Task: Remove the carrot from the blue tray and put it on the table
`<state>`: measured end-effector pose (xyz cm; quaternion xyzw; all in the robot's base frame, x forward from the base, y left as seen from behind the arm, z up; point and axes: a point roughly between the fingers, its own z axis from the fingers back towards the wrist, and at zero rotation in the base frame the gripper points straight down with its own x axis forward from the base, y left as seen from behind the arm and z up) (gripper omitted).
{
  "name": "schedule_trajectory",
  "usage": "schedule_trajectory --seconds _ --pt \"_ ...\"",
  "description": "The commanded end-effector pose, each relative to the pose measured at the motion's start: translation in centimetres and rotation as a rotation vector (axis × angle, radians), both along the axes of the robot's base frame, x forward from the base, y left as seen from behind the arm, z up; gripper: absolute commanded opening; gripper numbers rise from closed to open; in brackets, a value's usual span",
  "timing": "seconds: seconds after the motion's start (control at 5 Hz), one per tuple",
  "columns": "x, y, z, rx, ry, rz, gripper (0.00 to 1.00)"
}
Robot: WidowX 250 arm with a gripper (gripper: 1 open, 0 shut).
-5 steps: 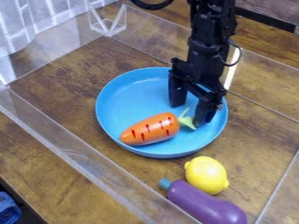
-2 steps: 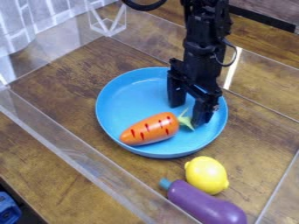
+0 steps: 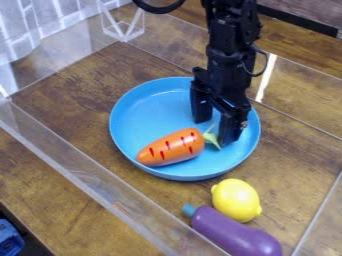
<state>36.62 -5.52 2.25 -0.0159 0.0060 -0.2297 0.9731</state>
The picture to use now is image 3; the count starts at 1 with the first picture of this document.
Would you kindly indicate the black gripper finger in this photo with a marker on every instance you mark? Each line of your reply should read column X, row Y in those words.
column 231, row 125

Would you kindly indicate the orange toy carrot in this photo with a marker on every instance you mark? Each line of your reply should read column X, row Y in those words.
column 176, row 147

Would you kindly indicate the clear acrylic enclosure wall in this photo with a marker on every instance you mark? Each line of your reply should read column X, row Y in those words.
column 70, row 186

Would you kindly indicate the white checkered curtain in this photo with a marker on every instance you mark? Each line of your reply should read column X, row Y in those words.
column 31, row 26

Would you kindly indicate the blue object at corner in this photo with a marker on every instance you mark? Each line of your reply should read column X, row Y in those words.
column 11, row 240

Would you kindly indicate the yellow toy lemon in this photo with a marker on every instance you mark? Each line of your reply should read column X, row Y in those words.
column 237, row 200

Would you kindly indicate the purple toy eggplant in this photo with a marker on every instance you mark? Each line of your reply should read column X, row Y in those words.
column 237, row 238

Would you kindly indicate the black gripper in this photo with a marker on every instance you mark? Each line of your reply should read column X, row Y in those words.
column 234, row 29

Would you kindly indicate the blue round tray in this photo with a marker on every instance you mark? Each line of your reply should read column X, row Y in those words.
column 154, row 110

